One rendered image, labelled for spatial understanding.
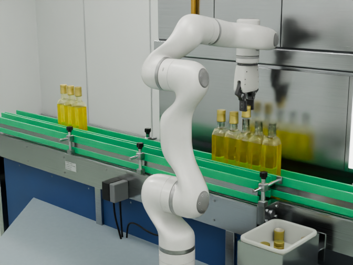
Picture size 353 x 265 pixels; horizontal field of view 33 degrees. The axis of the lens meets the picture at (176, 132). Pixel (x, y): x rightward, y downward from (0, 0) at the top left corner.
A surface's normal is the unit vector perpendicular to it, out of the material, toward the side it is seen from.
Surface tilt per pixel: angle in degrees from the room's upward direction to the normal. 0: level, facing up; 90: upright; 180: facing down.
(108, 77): 90
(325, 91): 90
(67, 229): 0
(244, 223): 90
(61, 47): 90
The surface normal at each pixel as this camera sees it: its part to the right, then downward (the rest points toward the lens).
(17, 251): 0.00, -0.97
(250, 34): 0.16, 0.10
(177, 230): 0.08, -0.72
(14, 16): 0.74, 0.15
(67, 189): -0.67, 0.18
